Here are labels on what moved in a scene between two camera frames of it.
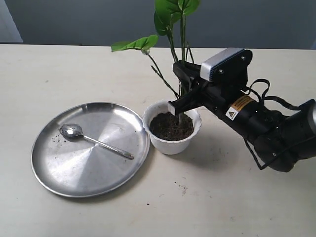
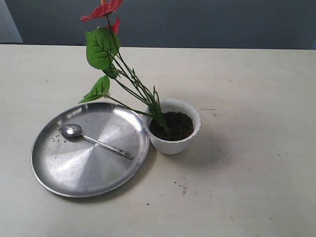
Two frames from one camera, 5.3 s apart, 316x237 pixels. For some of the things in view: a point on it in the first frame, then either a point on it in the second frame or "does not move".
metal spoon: (73, 131) does not move
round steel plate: (76, 167) does not move
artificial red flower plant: (170, 19) -> (102, 48)
